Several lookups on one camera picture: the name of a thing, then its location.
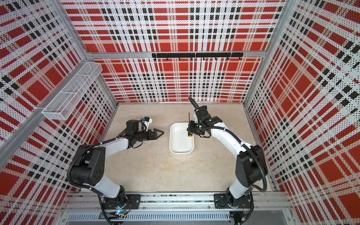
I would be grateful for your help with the white plastic bin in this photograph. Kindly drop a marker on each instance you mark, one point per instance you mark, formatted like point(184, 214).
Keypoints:
point(180, 141)

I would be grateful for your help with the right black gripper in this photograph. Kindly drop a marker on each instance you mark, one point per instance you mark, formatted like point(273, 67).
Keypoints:
point(190, 128)

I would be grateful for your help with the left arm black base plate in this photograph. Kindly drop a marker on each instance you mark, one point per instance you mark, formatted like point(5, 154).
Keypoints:
point(130, 202)

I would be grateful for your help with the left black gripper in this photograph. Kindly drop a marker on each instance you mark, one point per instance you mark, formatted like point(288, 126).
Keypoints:
point(150, 138)

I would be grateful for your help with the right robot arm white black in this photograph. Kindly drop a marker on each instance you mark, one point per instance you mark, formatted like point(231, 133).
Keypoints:
point(251, 167)

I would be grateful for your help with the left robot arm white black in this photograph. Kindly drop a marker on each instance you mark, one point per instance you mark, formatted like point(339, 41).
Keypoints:
point(87, 169)

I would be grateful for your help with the aluminium front rail frame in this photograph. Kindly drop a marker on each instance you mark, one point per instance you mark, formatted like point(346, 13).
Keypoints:
point(198, 208)

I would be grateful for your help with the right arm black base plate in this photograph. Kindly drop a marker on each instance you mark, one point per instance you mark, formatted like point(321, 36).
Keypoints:
point(226, 201)

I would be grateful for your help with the black yellow screwdriver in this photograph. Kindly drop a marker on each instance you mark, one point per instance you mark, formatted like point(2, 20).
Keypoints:
point(188, 129)

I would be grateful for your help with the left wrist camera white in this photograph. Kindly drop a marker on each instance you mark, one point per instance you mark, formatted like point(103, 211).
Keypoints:
point(147, 121)

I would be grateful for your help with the black hook rail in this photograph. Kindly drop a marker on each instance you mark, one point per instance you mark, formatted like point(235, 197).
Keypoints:
point(198, 55)

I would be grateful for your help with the white wire mesh basket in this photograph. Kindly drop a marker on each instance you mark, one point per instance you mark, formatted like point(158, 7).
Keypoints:
point(64, 103)

